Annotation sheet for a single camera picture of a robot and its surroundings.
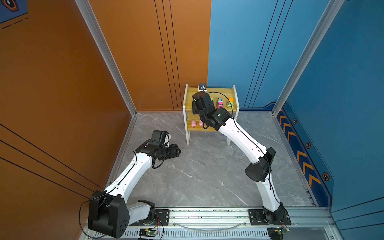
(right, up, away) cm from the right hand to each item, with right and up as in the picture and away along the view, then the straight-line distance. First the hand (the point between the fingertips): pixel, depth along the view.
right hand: (197, 101), depth 79 cm
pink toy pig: (-2, -12, +10) cm, 16 cm away
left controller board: (-24, -64, -8) cm, 69 cm away
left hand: (-12, -27, +4) cm, 30 cm away
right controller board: (+38, -65, -8) cm, 75 cm away
